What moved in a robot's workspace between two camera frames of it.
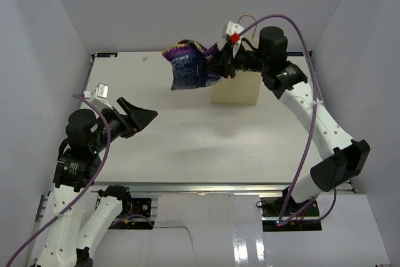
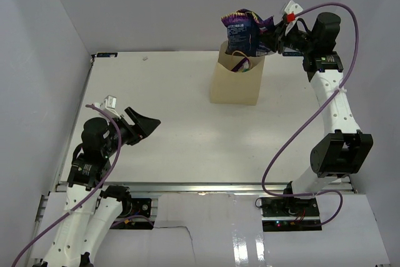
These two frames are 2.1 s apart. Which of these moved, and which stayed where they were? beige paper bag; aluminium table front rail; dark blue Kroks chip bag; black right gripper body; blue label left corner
Moved: black right gripper body; dark blue Kroks chip bag
Stayed: aluminium table front rail; beige paper bag; blue label left corner
